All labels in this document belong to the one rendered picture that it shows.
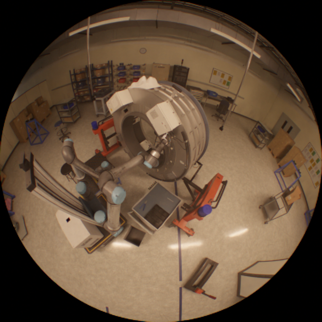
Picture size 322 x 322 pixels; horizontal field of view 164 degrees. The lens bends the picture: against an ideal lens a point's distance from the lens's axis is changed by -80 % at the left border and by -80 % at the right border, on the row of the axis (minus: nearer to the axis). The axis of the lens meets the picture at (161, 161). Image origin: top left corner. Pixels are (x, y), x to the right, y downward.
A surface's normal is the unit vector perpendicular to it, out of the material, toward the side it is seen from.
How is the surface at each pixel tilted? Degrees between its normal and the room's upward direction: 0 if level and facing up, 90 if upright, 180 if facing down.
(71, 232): 0
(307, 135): 90
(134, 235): 0
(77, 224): 0
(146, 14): 90
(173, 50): 90
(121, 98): 55
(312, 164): 90
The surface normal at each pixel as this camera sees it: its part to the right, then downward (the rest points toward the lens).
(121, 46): 0.01, 0.78
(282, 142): -0.99, -0.07
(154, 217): 0.11, -0.62
